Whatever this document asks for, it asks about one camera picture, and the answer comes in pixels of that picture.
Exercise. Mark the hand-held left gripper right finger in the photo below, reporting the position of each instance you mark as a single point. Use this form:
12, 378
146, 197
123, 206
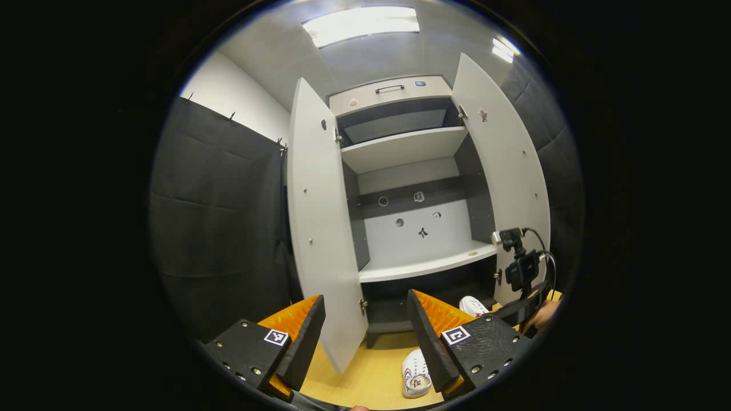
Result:
427, 342

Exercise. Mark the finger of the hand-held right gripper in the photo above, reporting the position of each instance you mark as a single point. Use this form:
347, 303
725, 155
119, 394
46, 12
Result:
508, 311

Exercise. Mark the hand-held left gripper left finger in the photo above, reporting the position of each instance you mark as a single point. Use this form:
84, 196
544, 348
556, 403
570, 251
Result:
305, 342

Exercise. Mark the white striped shoe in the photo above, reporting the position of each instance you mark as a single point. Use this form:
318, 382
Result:
473, 305
416, 374

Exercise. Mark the gray cabinet door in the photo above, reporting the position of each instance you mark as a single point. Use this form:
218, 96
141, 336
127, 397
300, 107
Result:
320, 228
508, 171

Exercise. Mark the gray shoe cabinet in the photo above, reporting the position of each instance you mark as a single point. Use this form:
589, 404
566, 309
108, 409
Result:
417, 228

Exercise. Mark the gray cabinet drawer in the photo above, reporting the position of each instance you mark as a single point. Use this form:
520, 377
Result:
394, 100

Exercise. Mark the black backdrop cloth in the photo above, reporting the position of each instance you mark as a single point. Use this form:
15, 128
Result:
217, 228
562, 171

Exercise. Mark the small ceiling light panel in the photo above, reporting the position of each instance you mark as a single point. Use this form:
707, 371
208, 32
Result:
503, 50

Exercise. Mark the large ceiling light panel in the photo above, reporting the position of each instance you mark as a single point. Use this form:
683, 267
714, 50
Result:
360, 25

